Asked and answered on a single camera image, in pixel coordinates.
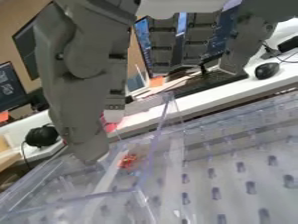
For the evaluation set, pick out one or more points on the computer monitor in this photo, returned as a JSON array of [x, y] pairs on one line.
[[143, 43], [27, 46], [227, 36], [11, 88]]

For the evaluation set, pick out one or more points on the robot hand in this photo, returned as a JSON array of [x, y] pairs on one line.
[[80, 83]]

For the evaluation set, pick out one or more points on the white desk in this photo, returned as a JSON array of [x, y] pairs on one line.
[[231, 96]]

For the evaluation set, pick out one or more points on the small red circuit board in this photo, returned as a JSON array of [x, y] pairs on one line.
[[128, 161]]

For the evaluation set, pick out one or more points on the black computer mouse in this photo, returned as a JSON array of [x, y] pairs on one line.
[[267, 70]]

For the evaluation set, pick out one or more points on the clear box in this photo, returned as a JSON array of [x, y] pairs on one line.
[[240, 140], [54, 186]]

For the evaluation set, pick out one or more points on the black headphones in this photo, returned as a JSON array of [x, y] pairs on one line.
[[42, 136]]

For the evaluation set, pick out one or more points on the black keyboard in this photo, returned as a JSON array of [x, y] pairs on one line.
[[208, 84]]

